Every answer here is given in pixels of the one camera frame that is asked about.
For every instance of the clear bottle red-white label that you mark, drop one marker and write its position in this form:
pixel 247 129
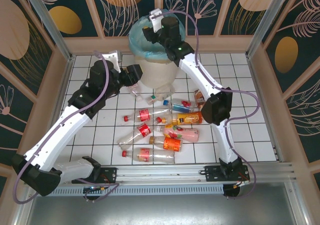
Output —
pixel 135 91

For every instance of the crushed clear bottle green label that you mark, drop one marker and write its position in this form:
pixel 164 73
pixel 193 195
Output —
pixel 160 96

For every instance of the clear cola bottle red label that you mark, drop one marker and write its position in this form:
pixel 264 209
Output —
pixel 143 131
pixel 145 155
pixel 143 115

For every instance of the pink drink bottle white cap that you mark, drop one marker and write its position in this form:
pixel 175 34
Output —
pixel 185 133

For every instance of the orange-labelled bottle orange cap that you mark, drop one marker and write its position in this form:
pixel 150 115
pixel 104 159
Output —
pixel 171 144

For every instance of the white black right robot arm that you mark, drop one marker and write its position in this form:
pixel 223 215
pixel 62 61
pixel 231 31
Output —
pixel 200 77

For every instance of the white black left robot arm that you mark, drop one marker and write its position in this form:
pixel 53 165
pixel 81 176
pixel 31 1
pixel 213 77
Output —
pixel 57 135

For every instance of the light blue bin liner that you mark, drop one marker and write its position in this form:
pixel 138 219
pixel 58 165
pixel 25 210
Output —
pixel 136 35

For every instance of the cream plastic waste bin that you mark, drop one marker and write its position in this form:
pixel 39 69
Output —
pixel 155 72

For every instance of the brown coffee drink bottle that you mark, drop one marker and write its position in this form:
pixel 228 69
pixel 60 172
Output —
pixel 199 98

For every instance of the grey metal sheet panel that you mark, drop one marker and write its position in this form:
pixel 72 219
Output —
pixel 162 210

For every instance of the aluminium table edge rail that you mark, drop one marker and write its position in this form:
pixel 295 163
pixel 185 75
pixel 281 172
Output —
pixel 66 80
pixel 260 90

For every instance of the aluminium frame post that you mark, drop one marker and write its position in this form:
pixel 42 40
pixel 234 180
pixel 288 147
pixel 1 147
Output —
pixel 45 17
pixel 270 17

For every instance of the aluminium mounting rail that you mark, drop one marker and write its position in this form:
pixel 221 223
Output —
pixel 162 171

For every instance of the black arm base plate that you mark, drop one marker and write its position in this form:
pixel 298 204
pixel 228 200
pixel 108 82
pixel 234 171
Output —
pixel 110 173
pixel 212 172

